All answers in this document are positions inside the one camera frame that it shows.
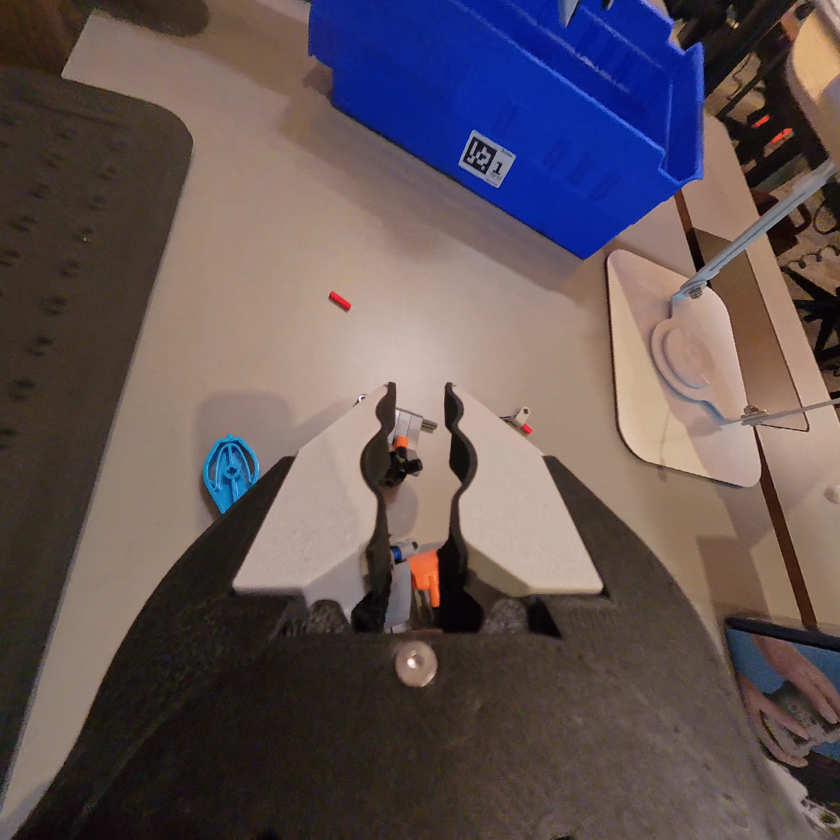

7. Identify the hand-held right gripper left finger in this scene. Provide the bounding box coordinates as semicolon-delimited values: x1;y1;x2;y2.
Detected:
233;382;398;631

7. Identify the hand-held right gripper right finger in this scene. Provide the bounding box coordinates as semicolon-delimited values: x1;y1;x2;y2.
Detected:
444;382;603;599

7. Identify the grey orange brick assembly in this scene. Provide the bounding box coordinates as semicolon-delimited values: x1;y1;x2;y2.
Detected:
386;406;440;488

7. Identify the light blue brick separator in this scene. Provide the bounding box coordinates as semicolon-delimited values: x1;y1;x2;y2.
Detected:
201;434;263;515

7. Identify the blue storage bin with tag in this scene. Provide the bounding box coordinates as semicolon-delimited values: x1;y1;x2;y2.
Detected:
308;0;706;261

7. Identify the white stand base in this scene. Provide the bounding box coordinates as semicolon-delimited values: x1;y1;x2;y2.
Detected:
605;159;840;488

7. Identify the blue robot kit box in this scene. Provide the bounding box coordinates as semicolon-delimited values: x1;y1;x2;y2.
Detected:
725;617;840;840

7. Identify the black dimpled mat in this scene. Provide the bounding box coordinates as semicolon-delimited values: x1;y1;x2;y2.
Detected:
0;66;194;788

